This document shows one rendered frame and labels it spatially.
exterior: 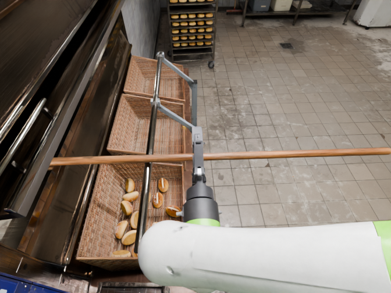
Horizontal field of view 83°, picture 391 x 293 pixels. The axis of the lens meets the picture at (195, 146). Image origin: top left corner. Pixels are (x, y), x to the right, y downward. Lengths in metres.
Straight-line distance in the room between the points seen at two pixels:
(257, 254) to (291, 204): 1.95
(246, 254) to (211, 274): 0.06
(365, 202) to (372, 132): 1.02
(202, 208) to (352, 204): 2.08
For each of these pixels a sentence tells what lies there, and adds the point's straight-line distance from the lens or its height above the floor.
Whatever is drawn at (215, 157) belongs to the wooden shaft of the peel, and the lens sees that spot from 0.86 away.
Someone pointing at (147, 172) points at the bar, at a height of 1.17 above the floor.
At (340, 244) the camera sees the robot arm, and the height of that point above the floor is 1.63.
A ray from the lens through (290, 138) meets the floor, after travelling 2.76.
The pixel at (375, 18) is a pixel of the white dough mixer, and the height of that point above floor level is 0.20.
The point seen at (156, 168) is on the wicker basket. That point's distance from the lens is 1.43.
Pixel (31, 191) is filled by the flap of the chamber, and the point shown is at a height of 1.41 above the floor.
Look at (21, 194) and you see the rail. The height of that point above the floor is 1.43.
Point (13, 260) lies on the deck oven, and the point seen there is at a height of 1.17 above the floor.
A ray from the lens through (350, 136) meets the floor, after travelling 3.11.
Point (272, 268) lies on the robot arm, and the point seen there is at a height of 1.59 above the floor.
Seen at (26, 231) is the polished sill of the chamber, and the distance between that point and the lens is 0.92.
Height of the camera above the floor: 1.88
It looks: 50 degrees down
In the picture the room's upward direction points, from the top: straight up
